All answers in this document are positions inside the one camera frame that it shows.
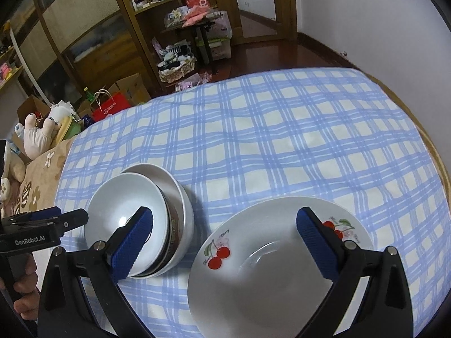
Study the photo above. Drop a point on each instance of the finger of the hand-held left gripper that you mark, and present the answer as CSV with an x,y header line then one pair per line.
x,y
74,217
45,213

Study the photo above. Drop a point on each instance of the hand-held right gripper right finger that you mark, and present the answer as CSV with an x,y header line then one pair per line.
x,y
315,243

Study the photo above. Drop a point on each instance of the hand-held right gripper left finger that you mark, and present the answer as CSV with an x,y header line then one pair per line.
x,y
135,243

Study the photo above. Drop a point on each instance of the small white bowl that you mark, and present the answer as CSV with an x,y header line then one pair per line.
x,y
119,204

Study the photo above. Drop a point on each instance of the large cherry print plate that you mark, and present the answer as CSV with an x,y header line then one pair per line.
x,y
267,288

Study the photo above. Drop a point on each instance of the large white bowl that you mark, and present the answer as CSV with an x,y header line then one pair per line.
x,y
165,179

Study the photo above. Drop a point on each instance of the person's left hand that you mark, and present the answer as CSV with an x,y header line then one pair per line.
x,y
31,288

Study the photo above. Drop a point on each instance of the beige printed blanket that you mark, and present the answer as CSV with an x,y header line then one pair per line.
x,y
42,169

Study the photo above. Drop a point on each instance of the beige plush toy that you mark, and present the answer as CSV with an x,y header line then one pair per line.
x,y
14,169

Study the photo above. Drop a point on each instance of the white plush toy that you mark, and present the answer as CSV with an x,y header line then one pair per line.
x,y
37,137

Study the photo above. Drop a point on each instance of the yellow green plush cushion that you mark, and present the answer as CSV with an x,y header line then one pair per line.
x,y
68,128

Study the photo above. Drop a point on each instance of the cardboard box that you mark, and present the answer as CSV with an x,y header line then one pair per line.
x,y
135,88
30,107

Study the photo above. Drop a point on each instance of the blue checked cloth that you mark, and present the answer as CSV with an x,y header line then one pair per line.
x,y
282,141

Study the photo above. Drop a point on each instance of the red shopping bag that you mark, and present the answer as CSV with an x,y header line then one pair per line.
x,y
112,111

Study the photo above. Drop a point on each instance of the green bottle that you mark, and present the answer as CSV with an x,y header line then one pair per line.
x,y
88,95

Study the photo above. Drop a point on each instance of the white pole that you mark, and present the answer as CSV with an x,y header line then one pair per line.
x,y
27,67

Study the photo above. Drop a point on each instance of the pink packets on floor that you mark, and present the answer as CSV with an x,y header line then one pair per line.
x,y
186,85

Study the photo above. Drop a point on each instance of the wooden display cabinet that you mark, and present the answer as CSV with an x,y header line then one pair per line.
x,y
119,56

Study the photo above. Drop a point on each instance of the wicker basket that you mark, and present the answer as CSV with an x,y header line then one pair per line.
x,y
176,74

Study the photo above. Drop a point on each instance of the black folding table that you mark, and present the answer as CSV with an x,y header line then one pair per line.
x,y
203,45

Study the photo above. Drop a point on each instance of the white plastic storage box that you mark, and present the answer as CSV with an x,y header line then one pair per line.
x,y
220,47

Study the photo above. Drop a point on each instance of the pink packets pile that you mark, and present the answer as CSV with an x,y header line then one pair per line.
x,y
197,16

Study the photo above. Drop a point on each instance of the wall shelf unit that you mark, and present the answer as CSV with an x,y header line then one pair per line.
x,y
8,70

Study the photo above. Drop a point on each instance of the wooden frame edge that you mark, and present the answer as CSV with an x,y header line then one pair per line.
x,y
435,155

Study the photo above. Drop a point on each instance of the wooden door frame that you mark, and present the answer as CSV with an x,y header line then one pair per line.
x,y
287,7

